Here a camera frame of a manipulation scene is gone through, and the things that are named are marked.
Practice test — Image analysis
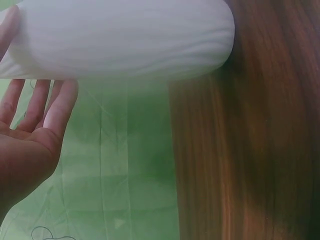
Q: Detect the person's left hand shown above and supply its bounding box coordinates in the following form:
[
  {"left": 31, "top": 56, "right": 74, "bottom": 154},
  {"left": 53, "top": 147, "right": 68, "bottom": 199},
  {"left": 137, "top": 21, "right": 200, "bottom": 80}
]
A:
[{"left": 0, "top": 4, "right": 79, "bottom": 219}]

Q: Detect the white ribbed container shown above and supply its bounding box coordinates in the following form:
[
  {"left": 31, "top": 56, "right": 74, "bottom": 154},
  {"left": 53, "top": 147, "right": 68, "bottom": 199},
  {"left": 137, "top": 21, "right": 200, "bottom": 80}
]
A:
[{"left": 0, "top": 0, "right": 236, "bottom": 81}]

